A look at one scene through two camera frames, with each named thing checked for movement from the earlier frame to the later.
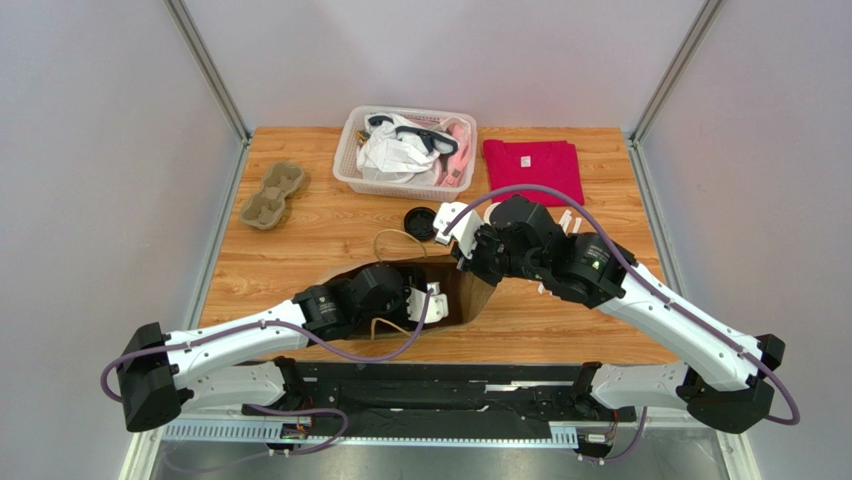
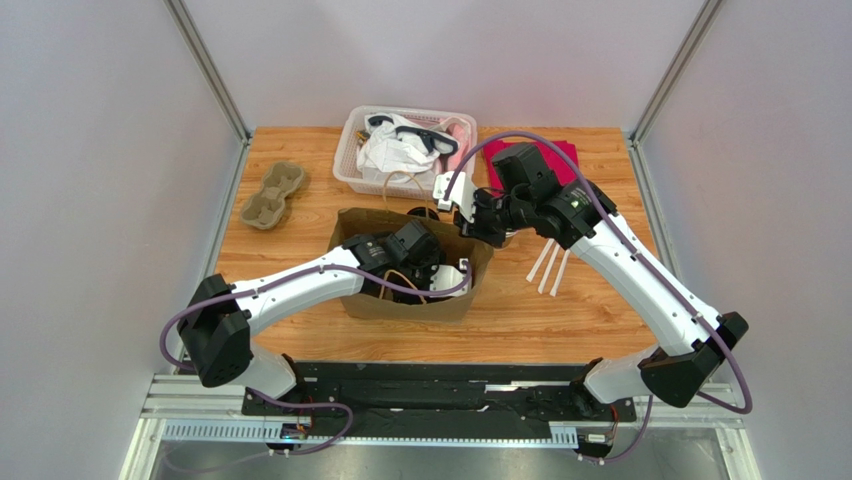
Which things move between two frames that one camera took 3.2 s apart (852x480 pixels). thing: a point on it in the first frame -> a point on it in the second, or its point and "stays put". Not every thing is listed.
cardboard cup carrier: x=264 y=209 stays put
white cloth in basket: x=388 y=156 stays put
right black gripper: x=484 y=259 -> x=485 y=217
